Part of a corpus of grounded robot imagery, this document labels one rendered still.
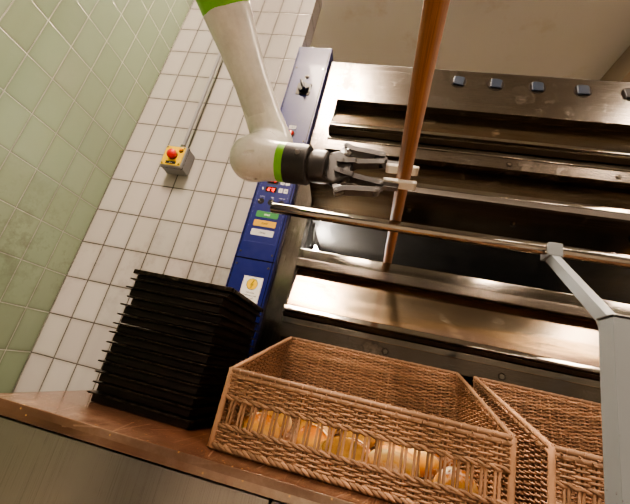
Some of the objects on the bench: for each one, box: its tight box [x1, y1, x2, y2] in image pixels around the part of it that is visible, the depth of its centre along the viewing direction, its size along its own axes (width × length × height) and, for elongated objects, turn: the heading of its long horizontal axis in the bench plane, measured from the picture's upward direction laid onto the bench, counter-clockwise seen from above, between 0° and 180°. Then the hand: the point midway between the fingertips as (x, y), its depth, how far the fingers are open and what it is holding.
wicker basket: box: [472, 376, 630, 504], centre depth 77 cm, size 49×56×28 cm
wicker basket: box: [207, 336, 517, 504], centre depth 88 cm, size 49×56×28 cm
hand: (401, 176), depth 77 cm, fingers closed on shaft, 3 cm apart
